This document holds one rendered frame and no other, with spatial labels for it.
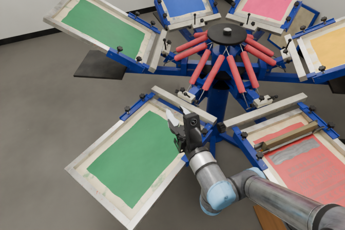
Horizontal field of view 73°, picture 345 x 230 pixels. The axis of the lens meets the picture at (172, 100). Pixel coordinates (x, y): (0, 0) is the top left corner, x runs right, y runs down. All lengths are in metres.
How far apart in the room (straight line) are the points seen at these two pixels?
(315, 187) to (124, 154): 1.17
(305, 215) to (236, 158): 2.14
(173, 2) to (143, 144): 1.58
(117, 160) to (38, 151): 1.70
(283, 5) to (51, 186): 2.96
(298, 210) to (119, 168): 1.16
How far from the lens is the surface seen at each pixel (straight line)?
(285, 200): 0.65
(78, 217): 2.60
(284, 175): 1.62
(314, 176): 1.69
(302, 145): 1.78
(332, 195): 1.68
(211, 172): 0.69
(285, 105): 1.86
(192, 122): 0.69
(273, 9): 2.67
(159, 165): 1.54
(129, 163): 1.58
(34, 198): 2.88
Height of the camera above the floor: 2.31
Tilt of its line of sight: 47 degrees down
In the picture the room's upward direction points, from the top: 3 degrees counter-clockwise
